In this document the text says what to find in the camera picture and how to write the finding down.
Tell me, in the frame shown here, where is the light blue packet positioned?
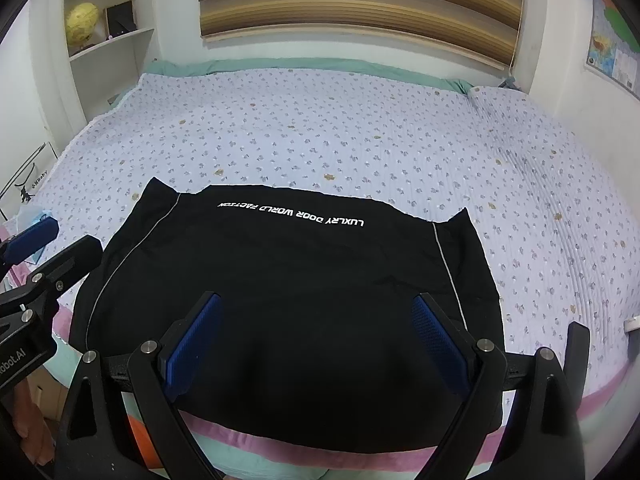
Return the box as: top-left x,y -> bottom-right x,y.
17,208 -> 53,226

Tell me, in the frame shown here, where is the black hooded jacket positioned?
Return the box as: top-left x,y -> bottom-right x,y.
67,177 -> 503,433

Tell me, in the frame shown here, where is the floral bed quilt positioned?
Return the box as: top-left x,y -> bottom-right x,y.
50,71 -> 640,401

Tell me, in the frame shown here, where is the person's left hand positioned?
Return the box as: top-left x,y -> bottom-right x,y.
11,385 -> 55,467

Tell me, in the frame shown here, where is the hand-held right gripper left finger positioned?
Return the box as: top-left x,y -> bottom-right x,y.
52,290 -> 223,480

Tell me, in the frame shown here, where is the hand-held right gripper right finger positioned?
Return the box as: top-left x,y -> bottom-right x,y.
410,291 -> 586,480

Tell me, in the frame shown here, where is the wall map poster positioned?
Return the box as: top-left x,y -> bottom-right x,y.
586,0 -> 640,93

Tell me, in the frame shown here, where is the small black frame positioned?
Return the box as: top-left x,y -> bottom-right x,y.
104,0 -> 137,38

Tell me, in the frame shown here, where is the yellow ball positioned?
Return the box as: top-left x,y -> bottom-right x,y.
66,2 -> 100,43

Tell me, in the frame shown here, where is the white printed paper bag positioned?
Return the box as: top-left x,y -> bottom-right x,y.
0,141 -> 56,211

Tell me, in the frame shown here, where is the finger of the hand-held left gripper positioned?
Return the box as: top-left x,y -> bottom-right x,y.
17,234 -> 103,313
0,217 -> 60,281

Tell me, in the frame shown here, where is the white bookshelf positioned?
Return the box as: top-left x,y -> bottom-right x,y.
62,0 -> 156,111

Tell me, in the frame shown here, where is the brown striped window blind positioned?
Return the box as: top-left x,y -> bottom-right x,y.
197,0 -> 526,68

